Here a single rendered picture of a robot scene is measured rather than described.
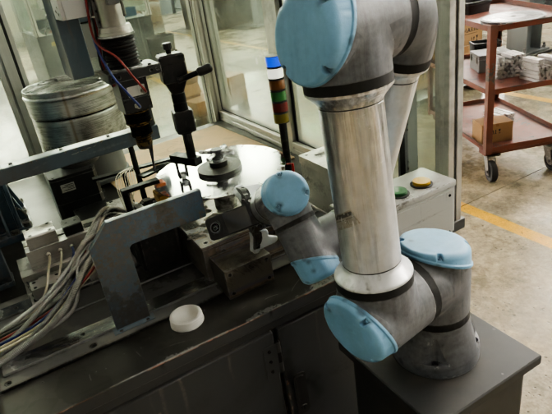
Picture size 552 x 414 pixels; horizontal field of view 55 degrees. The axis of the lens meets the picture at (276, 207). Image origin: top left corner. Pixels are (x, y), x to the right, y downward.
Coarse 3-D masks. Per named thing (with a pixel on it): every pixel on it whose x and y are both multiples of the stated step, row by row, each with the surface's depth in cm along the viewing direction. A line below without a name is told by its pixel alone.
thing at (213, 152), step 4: (224, 144) 134; (216, 148) 131; (220, 148) 130; (200, 152) 132; (204, 152) 131; (208, 152) 131; (212, 152) 129; (216, 152) 129; (220, 152) 130; (224, 152) 129; (228, 152) 129; (232, 152) 128; (212, 156) 128; (216, 156) 129; (220, 156) 130; (208, 160) 127; (212, 160) 131; (216, 160) 130; (220, 160) 130
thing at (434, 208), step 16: (400, 176) 127; (416, 176) 126; (432, 176) 124; (416, 192) 118; (432, 192) 118; (448, 192) 122; (400, 208) 115; (416, 208) 118; (432, 208) 120; (448, 208) 123; (400, 224) 117; (416, 224) 120; (432, 224) 122; (448, 224) 125
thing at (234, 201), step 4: (228, 196) 133; (232, 196) 134; (216, 200) 134; (220, 200) 133; (224, 200) 133; (228, 200) 133; (232, 200) 134; (236, 200) 135; (216, 204) 135; (220, 204) 134; (224, 204) 134; (228, 204) 134; (232, 204) 134; (236, 204) 135; (216, 208) 136; (220, 208) 134; (224, 208) 134; (228, 208) 134; (232, 208) 135
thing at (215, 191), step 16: (256, 160) 134; (272, 160) 133; (160, 176) 134; (176, 176) 132; (192, 176) 131; (240, 176) 127; (256, 176) 125; (160, 192) 125; (176, 192) 123; (208, 192) 121; (224, 192) 120
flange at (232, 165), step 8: (224, 160) 130; (232, 160) 134; (240, 160) 133; (200, 168) 132; (208, 168) 131; (216, 168) 130; (224, 168) 129; (232, 168) 129; (240, 168) 131; (200, 176) 130; (208, 176) 128; (216, 176) 127; (224, 176) 128
